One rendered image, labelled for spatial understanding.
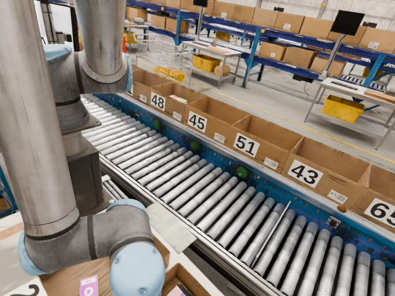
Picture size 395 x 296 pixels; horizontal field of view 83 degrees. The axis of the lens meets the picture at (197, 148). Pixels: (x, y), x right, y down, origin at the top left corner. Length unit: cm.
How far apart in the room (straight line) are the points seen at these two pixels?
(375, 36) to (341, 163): 428
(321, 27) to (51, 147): 569
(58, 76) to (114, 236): 60
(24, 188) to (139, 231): 21
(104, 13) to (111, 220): 43
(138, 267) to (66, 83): 68
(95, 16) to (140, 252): 49
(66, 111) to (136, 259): 65
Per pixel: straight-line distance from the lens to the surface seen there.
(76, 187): 114
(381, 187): 171
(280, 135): 168
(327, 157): 166
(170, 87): 208
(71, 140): 103
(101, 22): 60
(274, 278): 116
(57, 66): 91
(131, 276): 44
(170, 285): 103
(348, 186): 140
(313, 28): 589
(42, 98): 41
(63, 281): 108
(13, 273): 117
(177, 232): 115
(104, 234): 51
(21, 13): 41
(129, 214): 52
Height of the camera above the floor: 169
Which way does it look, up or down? 33 degrees down
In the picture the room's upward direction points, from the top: 10 degrees clockwise
